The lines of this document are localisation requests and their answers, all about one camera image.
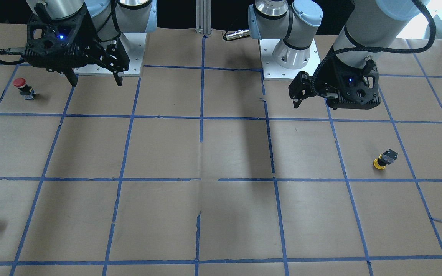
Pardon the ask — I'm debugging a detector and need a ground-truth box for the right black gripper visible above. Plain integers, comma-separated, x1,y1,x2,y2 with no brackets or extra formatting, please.
21,11,130,86

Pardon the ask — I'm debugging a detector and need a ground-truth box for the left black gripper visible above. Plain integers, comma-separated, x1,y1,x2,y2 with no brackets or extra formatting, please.
288,56,382,110

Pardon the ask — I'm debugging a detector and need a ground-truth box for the yellow push button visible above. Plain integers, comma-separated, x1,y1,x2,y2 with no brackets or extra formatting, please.
373,149,398,170

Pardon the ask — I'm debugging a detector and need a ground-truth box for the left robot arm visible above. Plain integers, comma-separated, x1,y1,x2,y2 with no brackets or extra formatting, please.
248,0,437,110

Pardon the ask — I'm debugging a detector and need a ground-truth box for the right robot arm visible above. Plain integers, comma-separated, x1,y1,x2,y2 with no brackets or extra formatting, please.
21,0,157,86

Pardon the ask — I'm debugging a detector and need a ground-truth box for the red push button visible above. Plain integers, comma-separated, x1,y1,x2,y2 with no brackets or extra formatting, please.
13,77,36,100

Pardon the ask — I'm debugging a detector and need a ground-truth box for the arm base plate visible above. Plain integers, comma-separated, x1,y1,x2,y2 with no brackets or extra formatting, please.
258,39,320,81
74,33,147,77

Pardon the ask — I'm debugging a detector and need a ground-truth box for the aluminium frame post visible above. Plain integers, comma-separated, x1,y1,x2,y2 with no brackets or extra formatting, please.
195,0,212,36

